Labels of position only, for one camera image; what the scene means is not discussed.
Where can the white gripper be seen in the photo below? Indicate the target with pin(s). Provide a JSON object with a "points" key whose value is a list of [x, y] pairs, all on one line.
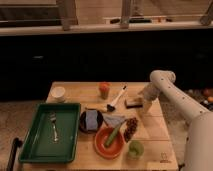
{"points": [[146, 104]]}

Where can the blue sponge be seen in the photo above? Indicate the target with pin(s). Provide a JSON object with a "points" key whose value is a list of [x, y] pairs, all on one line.
{"points": [[91, 120]]}

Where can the banana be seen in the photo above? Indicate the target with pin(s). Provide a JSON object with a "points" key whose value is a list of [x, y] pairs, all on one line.
{"points": [[95, 107]]}

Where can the dark red grape bunch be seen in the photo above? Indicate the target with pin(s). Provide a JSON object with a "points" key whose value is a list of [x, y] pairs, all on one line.
{"points": [[131, 127]]}

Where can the green plastic cup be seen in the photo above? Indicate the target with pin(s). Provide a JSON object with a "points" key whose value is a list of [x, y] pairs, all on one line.
{"points": [[135, 149]]}

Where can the black chair frame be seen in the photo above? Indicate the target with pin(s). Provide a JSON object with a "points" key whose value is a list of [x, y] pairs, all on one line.
{"points": [[17, 143]]}

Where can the black plate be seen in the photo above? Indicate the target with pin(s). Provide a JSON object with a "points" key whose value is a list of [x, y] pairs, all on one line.
{"points": [[82, 124]]}

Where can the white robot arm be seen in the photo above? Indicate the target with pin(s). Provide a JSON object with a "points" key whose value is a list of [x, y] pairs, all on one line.
{"points": [[199, 144]]}

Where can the grey blue cloth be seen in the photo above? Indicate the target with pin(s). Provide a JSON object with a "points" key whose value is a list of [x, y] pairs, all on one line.
{"points": [[113, 120]]}

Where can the metal fork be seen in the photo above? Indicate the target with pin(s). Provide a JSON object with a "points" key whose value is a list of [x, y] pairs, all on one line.
{"points": [[53, 121]]}

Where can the orange plastic bowl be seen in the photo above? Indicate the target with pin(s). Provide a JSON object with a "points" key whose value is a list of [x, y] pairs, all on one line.
{"points": [[114, 149]]}

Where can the green cucumber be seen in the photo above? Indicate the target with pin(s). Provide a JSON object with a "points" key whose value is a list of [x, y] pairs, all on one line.
{"points": [[113, 135]]}

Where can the white handled brush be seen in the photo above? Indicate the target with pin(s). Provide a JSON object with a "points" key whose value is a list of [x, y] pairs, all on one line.
{"points": [[111, 106]]}

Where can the small white cup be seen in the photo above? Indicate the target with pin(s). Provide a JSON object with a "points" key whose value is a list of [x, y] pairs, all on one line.
{"points": [[58, 93]]}

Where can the black whiteboard eraser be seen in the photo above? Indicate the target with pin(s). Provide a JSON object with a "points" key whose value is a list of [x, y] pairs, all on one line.
{"points": [[132, 104]]}

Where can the green plastic tray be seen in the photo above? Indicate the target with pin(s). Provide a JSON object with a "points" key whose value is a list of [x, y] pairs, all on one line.
{"points": [[39, 145]]}

